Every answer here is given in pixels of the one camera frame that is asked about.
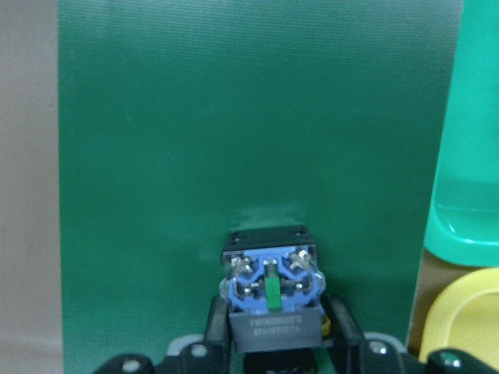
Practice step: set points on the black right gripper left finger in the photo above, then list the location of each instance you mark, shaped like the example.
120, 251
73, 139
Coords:
218, 330

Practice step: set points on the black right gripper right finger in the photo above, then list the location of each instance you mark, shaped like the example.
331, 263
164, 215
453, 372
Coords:
345, 333

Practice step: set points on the green push button switch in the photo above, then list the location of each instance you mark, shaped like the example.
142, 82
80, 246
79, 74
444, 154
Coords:
273, 286

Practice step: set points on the yellow plastic tray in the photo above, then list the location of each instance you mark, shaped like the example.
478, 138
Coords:
465, 316

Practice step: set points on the green plastic tray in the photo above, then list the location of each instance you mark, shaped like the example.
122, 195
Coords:
462, 224

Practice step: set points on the green conveyor belt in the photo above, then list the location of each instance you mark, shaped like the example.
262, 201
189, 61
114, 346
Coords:
180, 121

